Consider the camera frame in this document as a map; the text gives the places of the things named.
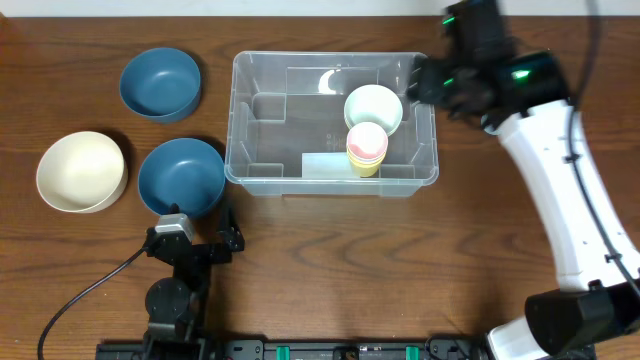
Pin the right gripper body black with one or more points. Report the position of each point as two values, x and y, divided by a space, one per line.
431 84

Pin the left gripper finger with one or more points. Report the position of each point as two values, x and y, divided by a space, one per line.
228 228
174 209

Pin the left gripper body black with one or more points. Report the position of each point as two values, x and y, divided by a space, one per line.
201 251

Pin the white small bowl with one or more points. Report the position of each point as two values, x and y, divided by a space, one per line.
374 103

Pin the pink cup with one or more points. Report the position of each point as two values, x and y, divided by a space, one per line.
367 141

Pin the yellow cup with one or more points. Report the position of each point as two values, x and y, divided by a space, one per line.
366 170
361 162

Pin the yellow cup front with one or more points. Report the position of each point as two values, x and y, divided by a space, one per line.
366 170

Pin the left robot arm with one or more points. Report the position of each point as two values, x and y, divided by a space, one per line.
177 304

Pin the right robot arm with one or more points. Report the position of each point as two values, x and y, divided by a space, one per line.
527 103

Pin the clear plastic storage container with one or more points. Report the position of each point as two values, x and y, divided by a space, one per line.
287 133

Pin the dark blue bowl near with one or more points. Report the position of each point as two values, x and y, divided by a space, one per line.
186 172

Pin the dark blue bowl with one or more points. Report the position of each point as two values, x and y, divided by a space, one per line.
163 85
186 172

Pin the cream large bowl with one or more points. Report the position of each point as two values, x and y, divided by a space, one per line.
83 172

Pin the dark blue bowl far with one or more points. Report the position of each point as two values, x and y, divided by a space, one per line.
163 85

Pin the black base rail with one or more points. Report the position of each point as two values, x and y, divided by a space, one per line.
300 350

